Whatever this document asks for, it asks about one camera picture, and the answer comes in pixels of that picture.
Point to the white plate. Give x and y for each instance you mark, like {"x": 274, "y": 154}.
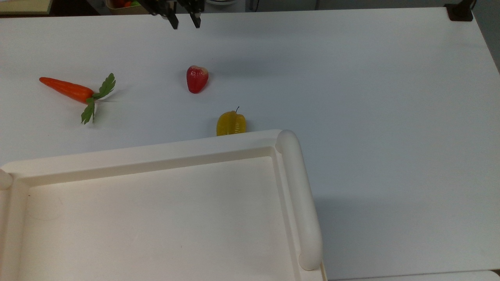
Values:
{"x": 220, "y": 2}

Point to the wooden board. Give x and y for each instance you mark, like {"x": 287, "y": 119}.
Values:
{"x": 23, "y": 6}

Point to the basket with toy fruit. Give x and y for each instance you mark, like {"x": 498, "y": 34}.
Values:
{"x": 121, "y": 4}

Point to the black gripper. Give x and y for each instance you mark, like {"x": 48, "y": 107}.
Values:
{"x": 172, "y": 4}

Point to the cream plastic toy cabinet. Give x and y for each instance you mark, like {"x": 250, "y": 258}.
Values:
{"x": 156, "y": 214}

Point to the orange toy carrot green leaves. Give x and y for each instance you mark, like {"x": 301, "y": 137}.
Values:
{"x": 66, "y": 89}

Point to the yellow toy starfruit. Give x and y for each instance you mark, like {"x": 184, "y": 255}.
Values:
{"x": 230, "y": 125}

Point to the cream cabinet top rail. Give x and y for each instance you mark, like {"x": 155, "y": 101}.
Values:
{"x": 300, "y": 195}

